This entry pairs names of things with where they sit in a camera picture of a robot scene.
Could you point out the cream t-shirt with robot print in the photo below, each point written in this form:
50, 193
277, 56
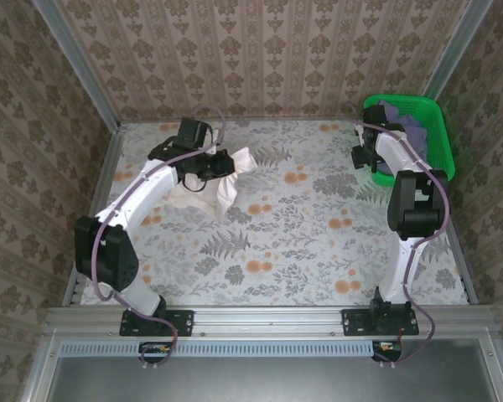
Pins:
226, 197

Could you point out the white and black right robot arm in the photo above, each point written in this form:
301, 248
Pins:
392, 151

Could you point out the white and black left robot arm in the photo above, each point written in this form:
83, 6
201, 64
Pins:
151, 188

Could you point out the purple t-shirt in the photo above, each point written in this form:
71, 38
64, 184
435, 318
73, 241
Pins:
415, 134

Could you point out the green plastic basket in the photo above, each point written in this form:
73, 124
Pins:
440, 125

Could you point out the floral printed table cover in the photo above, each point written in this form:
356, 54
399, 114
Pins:
297, 234

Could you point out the small black connector box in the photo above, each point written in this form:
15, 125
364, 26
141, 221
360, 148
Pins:
387, 350
155, 351

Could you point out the grey metal sheet panel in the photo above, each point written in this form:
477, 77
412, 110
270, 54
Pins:
268, 379

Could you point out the aluminium side rail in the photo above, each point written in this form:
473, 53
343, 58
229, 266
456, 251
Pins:
105, 176
461, 259

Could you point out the aluminium frame post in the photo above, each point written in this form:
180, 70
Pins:
448, 54
77, 63

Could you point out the aluminium mounting rail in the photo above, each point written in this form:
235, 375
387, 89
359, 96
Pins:
268, 320

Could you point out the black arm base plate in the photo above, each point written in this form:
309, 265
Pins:
180, 322
354, 322

